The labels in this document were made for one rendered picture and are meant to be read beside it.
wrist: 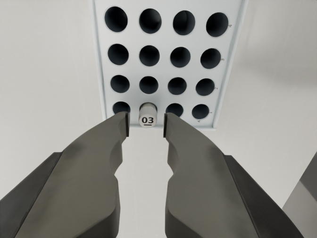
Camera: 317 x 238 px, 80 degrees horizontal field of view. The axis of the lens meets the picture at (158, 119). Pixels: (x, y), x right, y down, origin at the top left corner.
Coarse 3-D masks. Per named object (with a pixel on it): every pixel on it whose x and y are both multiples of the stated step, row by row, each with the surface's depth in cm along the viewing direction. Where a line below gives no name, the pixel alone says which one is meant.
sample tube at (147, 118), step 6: (150, 102) 14; (144, 108) 13; (150, 108) 13; (144, 114) 12; (150, 114) 12; (156, 114) 13; (144, 120) 12; (150, 120) 12; (156, 120) 12; (144, 126) 13; (150, 126) 13
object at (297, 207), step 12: (312, 168) 50; (300, 180) 48; (312, 180) 47; (300, 192) 49; (312, 192) 45; (288, 204) 57; (300, 204) 50; (312, 204) 45; (288, 216) 59; (300, 216) 51; (312, 216) 46; (300, 228) 53; (312, 228) 47
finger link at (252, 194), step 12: (228, 156) 8; (240, 168) 8; (240, 180) 7; (252, 180) 7; (240, 192) 7; (252, 192) 7; (264, 192) 7; (252, 204) 6; (264, 204) 6; (276, 204) 6; (252, 216) 6; (264, 216) 6; (276, 216) 6; (264, 228) 6; (276, 228) 6; (288, 228) 6
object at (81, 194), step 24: (120, 120) 10; (72, 144) 9; (96, 144) 9; (120, 144) 9; (72, 168) 7; (96, 168) 7; (48, 192) 6; (72, 192) 6; (96, 192) 7; (48, 216) 6; (72, 216) 6; (96, 216) 6
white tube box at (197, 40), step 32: (96, 0) 10; (128, 0) 10; (160, 0) 10; (192, 0) 10; (224, 0) 10; (96, 32) 11; (128, 32) 11; (160, 32) 11; (192, 32) 11; (224, 32) 11; (96, 64) 12; (128, 64) 12; (160, 64) 12; (192, 64) 12; (224, 64) 12; (128, 96) 13; (160, 96) 13; (192, 96) 13; (224, 96) 13; (160, 128) 14
